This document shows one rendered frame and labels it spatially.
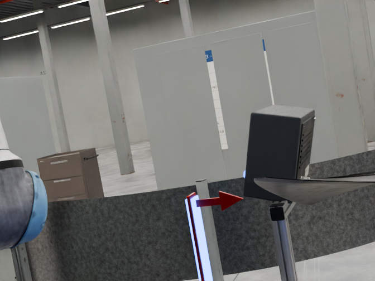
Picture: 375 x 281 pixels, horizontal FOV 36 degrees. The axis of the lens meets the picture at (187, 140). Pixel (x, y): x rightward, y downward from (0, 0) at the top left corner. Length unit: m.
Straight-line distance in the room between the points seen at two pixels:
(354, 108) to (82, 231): 2.88
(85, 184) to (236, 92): 2.21
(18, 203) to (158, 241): 1.59
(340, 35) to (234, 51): 2.17
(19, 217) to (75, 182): 6.42
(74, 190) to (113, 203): 4.87
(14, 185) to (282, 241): 0.58
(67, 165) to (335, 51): 3.86
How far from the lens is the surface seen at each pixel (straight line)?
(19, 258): 2.78
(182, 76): 6.97
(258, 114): 1.23
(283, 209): 1.20
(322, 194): 0.74
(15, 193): 0.93
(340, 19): 4.89
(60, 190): 7.46
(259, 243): 2.45
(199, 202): 0.68
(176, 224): 2.44
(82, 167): 7.27
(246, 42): 6.76
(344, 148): 4.92
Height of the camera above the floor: 1.30
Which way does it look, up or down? 4 degrees down
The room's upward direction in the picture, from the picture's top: 10 degrees counter-clockwise
